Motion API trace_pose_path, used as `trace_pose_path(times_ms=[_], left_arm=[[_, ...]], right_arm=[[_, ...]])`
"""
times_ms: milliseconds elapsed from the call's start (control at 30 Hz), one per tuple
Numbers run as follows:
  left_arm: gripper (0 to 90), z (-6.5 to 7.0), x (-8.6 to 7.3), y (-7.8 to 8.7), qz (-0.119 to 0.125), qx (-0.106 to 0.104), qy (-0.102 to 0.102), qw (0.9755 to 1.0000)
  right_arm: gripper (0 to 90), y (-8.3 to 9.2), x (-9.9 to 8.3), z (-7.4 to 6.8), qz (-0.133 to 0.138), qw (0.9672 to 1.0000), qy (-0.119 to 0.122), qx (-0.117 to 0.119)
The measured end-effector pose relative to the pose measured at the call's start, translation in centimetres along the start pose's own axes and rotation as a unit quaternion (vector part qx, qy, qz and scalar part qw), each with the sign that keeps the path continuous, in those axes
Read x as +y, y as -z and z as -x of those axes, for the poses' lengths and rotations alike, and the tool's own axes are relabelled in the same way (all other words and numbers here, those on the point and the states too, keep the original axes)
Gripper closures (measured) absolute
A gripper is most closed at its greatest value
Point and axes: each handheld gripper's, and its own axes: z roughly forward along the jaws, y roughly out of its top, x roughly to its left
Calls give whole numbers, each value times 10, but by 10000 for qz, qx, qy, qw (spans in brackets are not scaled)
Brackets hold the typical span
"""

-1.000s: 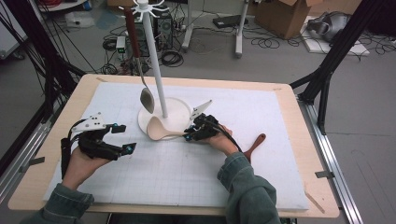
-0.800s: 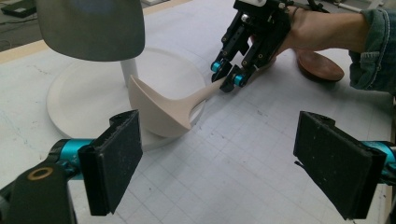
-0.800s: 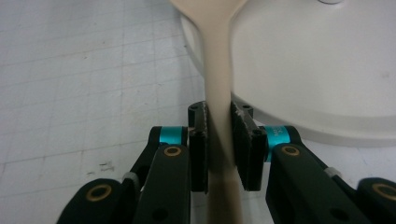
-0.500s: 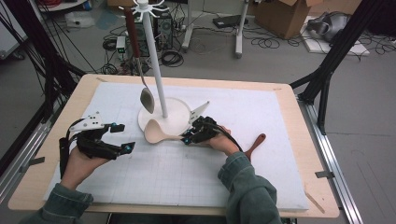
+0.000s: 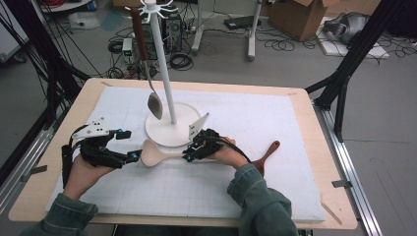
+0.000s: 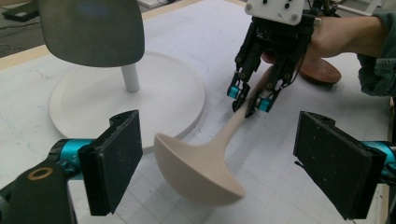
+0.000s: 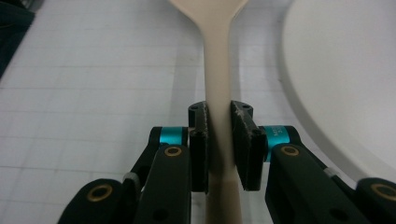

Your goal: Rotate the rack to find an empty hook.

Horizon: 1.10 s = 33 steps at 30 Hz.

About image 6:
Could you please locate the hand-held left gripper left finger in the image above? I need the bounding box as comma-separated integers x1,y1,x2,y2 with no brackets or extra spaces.
77,109,145,217

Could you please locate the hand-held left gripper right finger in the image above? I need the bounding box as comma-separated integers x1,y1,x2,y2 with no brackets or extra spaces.
292,110,388,221

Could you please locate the red-brown wooden spoon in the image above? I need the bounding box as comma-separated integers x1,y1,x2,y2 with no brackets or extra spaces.
261,50,343,85

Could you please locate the white round stand base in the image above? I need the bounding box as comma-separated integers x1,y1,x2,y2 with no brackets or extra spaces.
49,50,206,156

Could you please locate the beige ladle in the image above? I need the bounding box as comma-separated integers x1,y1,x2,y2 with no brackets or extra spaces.
153,65,276,207

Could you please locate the metal spoon with brown handle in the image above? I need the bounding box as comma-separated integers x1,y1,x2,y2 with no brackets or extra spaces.
37,0,146,68

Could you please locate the black flat device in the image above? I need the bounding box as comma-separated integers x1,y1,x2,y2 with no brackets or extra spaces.
1,1,40,22

